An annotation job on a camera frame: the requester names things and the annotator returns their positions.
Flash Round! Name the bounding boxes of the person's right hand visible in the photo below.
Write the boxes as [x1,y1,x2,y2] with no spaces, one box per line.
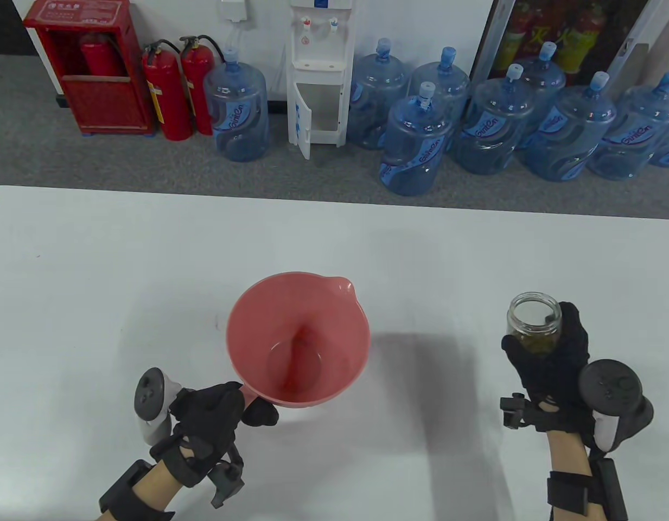
[501,302,598,435]

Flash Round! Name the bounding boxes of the person's left hand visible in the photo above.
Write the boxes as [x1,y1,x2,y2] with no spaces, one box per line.
[152,382,279,485]

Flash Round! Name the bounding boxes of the pile of greenish raisins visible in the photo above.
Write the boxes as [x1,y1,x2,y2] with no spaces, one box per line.
[511,331,558,356]

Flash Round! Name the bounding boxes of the clear glass storage jar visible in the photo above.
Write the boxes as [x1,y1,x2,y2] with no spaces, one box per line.
[506,293,563,356]

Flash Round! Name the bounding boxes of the pink salad bowl with handle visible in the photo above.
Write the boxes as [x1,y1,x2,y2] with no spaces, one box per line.
[227,274,371,409]

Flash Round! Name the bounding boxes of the person's left forearm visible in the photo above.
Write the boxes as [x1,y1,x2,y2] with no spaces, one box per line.
[131,461,215,521]

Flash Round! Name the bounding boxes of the person's right forearm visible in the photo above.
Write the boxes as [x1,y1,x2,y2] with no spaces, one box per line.
[546,431,595,521]

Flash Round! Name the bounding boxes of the gray round tracking controller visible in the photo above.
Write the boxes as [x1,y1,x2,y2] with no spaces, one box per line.
[578,359,654,454]
[133,367,183,446]

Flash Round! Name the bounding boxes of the row of blue water jugs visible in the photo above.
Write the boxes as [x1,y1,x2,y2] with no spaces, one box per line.
[348,38,669,197]

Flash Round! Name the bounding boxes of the blue water jug with tube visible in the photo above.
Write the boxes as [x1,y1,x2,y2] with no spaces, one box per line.
[203,48,270,162]

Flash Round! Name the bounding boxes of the red fire extinguisher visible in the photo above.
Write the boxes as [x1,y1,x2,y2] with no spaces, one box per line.
[142,39,194,142]
[78,31,126,77]
[180,35,222,136]

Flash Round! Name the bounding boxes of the red fire extinguisher cabinet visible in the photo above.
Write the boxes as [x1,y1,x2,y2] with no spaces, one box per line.
[23,0,155,136]

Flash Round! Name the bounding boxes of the metal framed glass door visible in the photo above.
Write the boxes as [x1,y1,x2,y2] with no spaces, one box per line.
[469,0,669,93]

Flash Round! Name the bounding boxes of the white water dispenser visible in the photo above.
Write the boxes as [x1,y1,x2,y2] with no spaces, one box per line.
[285,0,358,161]

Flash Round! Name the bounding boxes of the white wall pump box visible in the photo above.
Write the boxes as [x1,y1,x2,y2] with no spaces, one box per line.
[220,0,253,23]

